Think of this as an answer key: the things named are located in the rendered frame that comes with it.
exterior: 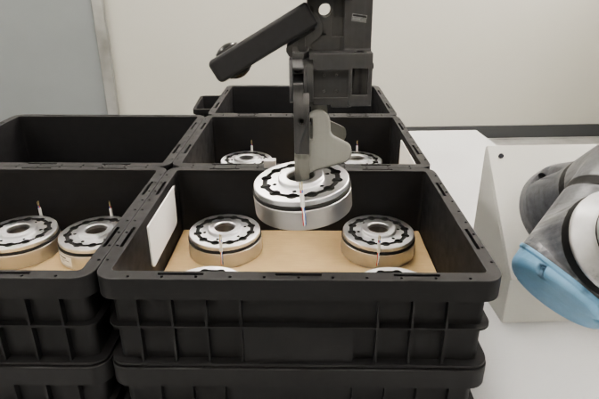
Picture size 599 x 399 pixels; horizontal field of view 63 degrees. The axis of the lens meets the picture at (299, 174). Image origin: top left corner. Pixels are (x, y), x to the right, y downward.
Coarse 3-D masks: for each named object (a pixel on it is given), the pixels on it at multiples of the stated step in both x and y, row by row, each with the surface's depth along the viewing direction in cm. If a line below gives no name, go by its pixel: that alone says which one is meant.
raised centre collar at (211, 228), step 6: (216, 222) 72; (222, 222) 72; (228, 222) 72; (234, 222) 72; (210, 228) 70; (216, 228) 71; (234, 228) 70; (240, 228) 70; (210, 234) 69; (216, 234) 68; (222, 234) 68; (228, 234) 68; (234, 234) 69
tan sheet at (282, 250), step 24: (264, 240) 74; (288, 240) 74; (312, 240) 74; (336, 240) 74; (168, 264) 68; (192, 264) 68; (264, 264) 68; (288, 264) 68; (312, 264) 68; (336, 264) 68; (408, 264) 68; (432, 264) 68
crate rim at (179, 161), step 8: (208, 120) 99; (392, 120) 101; (400, 120) 99; (200, 128) 94; (400, 128) 94; (192, 136) 89; (200, 136) 90; (408, 136) 89; (192, 144) 85; (408, 144) 85; (416, 144) 85; (184, 152) 81; (416, 152) 84; (176, 160) 77; (184, 160) 78; (416, 160) 79; (424, 160) 77
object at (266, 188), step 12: (276, 168) 55; (324, 168) 54; (336, 168) 54; (264, 180) 53; (276, 180) 52; (324, 180) 51; (336, 180) 52; (348, 180) 51; (264, 192) 50; (276, 192) 50; (288, 192) 49; (312, 192) 49; (324, 192) 49; (336, 192) 49; (276, 204) 48; (288, 204) 48; (312, 204) 48
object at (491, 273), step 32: (160, 192) 66; (448, 192) 66; (128, 224) 58; (480, 256) 51; (128, 288) 48; (160, 288) 48; (192, 288) 48; (224, 288) 48; (256, 288) 47; (288, 288) 47; (320, 288) 47; (352, 288) 47; (384, 288) 47; (416, 288) 47; (448, 288) 47; (480, 288) 47
